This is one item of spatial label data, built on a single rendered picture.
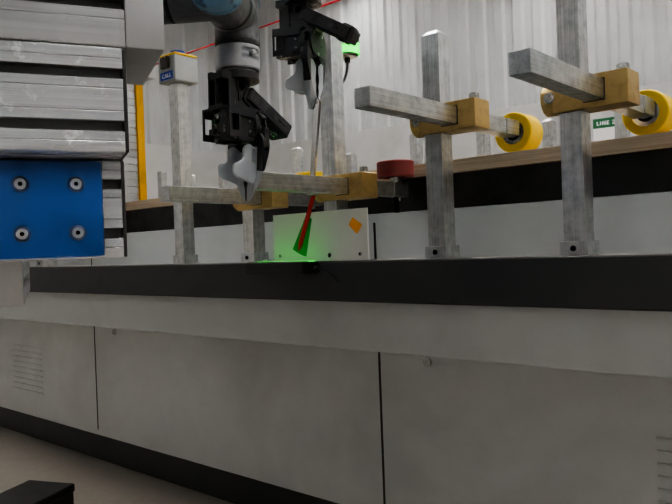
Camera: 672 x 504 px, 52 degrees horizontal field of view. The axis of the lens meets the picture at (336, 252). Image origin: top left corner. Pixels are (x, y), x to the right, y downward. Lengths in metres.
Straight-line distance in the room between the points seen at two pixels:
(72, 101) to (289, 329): 0.98
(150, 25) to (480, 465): 1.14
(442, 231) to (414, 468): 0.61
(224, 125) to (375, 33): 9.26
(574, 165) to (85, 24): 0.75
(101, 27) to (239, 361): 1.43
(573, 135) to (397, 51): 8.97
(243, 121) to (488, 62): 8.30
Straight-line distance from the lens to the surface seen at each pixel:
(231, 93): 1.18
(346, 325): 1.41
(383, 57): 10.17
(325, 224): 1.40
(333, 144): 1.40
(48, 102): 0.63
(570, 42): 1.16
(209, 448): 2.14
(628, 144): 1.33
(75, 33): 0.65
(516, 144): 1.43
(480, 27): 9.51
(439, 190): 1.24
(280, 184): 1.23
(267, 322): 1.57
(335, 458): 1.77
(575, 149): 1.13
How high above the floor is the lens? 0.73
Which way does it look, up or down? level
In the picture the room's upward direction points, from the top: 2 degrees counter-clockwise
